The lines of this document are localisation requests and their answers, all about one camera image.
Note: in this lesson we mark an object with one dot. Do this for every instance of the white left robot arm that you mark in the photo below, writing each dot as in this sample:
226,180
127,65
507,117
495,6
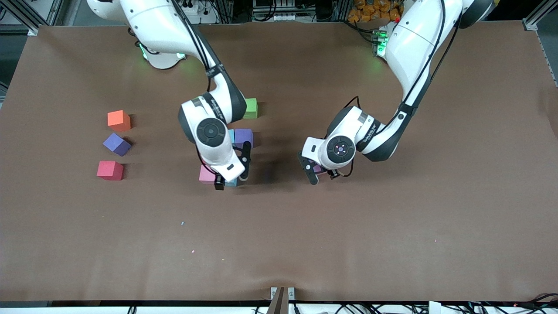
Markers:
340,150

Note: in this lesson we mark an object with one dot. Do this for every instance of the metal bracket plate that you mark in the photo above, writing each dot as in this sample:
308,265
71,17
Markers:
291,293

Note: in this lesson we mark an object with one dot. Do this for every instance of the aluminium frame bar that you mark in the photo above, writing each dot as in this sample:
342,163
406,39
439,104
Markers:
529,25
32,31

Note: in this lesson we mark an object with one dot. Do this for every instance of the bag of orange items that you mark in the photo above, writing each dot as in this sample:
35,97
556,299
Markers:
370,11

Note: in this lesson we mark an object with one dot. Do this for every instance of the aluminium frame post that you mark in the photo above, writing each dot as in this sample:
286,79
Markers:
342,8
226,8

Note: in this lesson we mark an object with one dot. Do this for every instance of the green foam cube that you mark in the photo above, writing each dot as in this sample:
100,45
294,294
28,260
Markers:
251,108

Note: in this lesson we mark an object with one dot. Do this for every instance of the purple foam cube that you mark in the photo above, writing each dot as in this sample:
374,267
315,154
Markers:
245,136
115,144

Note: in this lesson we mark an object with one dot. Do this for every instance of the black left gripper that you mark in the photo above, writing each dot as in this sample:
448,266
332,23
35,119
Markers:
333,174

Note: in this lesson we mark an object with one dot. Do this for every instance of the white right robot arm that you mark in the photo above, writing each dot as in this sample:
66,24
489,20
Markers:
213,144

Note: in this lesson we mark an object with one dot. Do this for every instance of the light blue foam cube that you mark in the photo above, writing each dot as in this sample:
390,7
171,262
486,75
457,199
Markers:
231,136
232,182

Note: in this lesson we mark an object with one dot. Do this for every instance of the white plug box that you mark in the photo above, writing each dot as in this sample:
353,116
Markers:
435,307

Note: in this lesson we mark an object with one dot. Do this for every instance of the pink foam cube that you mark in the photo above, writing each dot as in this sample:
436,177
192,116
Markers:
206,175
317,168

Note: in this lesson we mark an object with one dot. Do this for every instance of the grey camera pole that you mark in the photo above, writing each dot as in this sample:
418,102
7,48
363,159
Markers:
279,303

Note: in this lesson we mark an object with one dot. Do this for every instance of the white power strip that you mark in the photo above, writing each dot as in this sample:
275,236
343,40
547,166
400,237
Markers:
196,8

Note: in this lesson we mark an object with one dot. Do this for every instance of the red foam cube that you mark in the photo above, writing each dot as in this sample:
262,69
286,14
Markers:
109,171

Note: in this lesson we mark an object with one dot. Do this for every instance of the grey equipment box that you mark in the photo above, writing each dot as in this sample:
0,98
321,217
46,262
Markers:
277,6

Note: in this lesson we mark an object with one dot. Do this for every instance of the orange foam cube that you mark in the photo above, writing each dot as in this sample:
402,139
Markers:
118,121

